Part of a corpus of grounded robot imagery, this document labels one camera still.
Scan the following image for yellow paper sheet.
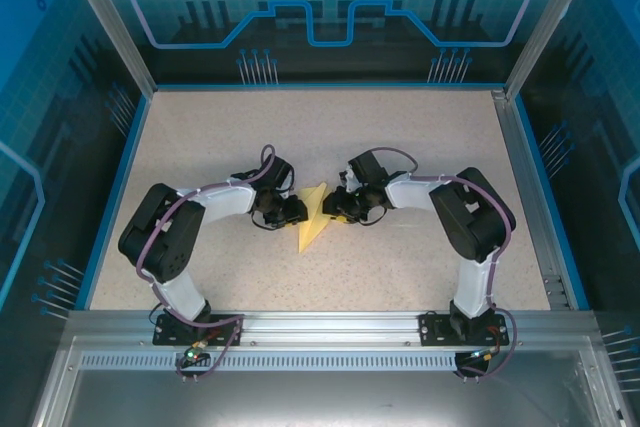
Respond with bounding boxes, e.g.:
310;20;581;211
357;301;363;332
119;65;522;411
297;181;335;254

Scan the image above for aluminium base beam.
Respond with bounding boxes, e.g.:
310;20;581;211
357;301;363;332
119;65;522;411
67;310;599;349

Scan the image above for metal tray panel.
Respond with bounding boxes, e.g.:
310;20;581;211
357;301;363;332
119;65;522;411
29;336;640;427

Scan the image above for slotted metal cable duct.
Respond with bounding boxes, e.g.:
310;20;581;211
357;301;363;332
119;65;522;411
79;352;584;373

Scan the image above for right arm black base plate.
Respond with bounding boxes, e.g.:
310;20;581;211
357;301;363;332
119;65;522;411
418;311;511;347

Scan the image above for aluminium side rail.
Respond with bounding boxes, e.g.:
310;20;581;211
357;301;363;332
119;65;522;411
491;88;576;311

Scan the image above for left cable connector plug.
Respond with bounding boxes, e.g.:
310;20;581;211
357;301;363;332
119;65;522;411
182;341;209;364

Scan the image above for cable connector plug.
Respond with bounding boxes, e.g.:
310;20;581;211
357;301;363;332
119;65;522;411
182;341;209;364
467;346;501;364

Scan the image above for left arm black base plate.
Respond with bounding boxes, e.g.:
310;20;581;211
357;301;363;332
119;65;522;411
152;314;245;347

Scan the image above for right cable connector plug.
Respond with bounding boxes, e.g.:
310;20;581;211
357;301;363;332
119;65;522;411
467;346;501;364

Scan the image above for right aluminium frame post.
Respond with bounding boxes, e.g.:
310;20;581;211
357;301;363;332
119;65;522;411
503;0;604;98

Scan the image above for aluminium frame post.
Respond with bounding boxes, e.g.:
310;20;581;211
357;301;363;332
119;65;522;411
503;0;604;98
54;0;159;98

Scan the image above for left aluminium frame post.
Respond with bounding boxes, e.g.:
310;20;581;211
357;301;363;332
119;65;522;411
54;0;159;98

